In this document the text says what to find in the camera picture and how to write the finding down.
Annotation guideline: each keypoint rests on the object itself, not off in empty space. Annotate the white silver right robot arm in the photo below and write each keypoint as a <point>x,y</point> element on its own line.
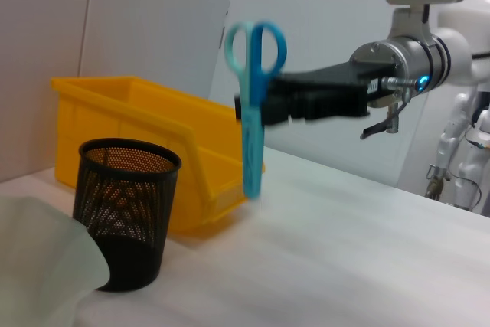
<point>417,59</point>

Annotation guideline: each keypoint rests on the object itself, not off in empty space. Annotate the black mesh pen holder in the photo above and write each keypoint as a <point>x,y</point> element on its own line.
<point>122,208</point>

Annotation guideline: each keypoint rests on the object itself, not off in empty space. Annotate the yellow plastic bin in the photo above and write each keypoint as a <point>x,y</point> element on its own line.
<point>153,120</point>

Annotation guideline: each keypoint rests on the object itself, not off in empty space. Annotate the translucent green fruit bowl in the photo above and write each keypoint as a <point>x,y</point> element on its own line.
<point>38,265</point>

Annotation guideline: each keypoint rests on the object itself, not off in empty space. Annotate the white humanoid robot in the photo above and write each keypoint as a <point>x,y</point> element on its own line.
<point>467,151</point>

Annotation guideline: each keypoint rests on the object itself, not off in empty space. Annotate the blue scissors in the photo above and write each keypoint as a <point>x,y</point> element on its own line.
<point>252,112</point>

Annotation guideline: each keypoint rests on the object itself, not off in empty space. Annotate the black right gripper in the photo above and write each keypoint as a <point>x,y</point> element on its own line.
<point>325,93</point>

